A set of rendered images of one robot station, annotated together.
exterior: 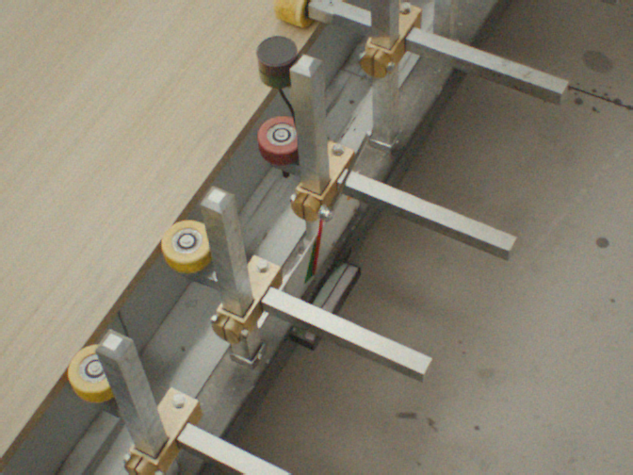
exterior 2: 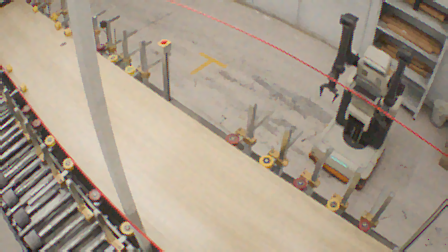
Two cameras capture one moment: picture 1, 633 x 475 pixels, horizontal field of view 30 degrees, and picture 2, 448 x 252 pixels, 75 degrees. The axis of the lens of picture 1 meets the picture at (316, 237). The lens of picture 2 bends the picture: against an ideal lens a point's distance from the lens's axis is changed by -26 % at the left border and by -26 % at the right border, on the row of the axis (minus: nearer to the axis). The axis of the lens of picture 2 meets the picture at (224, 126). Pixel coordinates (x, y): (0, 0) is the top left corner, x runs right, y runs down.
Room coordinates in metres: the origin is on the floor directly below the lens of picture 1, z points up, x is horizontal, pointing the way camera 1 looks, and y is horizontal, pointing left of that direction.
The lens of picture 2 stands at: (-0.09, 2.39, 2.65)
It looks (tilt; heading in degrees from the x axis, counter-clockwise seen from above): 47 degrees down; 276
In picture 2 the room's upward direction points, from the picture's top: 3 degrees clockwise
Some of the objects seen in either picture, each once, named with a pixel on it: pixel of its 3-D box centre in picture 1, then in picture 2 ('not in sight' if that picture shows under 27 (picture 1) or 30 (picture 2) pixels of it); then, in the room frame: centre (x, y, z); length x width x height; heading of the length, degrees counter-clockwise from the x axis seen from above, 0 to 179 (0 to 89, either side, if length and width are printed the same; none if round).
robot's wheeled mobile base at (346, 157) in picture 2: not in sight; (352, 146); (-1.06, 0.16, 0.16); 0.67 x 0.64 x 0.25; 57
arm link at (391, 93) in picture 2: not in sight; (396, 78); (-0.98, 0.67, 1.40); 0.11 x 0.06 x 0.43; 147
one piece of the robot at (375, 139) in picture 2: not in sight; (368, 108); (-1.11, 0.08, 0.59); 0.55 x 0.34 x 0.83; 147
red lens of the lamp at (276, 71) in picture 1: (277, 56); not in sight; (1.20, 0.03, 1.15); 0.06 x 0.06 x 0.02
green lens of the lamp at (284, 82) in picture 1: (278, 68); not in sight; (1.20, 0.03, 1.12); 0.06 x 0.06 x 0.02
